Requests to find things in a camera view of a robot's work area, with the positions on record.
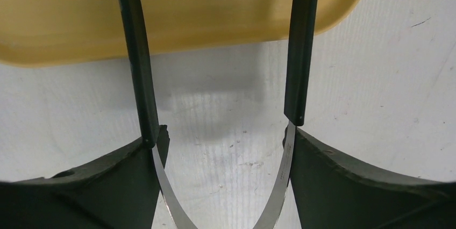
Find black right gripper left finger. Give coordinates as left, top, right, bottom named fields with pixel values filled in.
left=1, top=139, right=160, bottom=228

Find metal tongs with black tips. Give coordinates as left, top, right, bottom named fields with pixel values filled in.
left=119, top=0, right=317, bottom=228

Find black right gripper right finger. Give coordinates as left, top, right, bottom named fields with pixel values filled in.
left=290, top=129, right=455, bottom=228

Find yellow plastic tray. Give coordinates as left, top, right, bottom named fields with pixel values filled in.
left=0, top=0, right=373, bottom=68

